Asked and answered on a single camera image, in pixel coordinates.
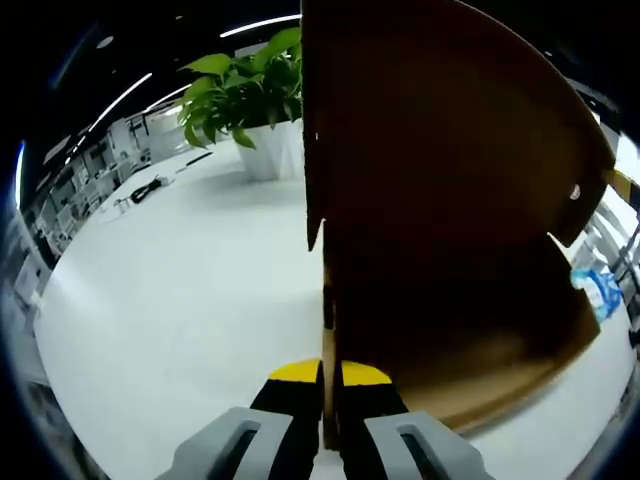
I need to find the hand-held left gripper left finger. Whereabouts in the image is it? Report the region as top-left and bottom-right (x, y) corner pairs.
(154, 357), (324, 480)

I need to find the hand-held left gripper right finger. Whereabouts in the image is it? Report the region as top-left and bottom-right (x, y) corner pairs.
(339, 360), (496, 480)

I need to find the blue soft tissue pack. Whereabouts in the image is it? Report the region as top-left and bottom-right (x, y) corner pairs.
(569, 267), (625, 321)

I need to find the brown cardboard shoe box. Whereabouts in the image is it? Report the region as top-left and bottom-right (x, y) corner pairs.
(299, 0), (617, 451)

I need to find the green potted plant white pot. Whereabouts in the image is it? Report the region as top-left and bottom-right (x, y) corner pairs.
(177, 27), (306, 181)

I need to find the black coiled cable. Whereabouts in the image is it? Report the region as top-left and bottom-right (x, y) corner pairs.
(130, 178), (167, 204)

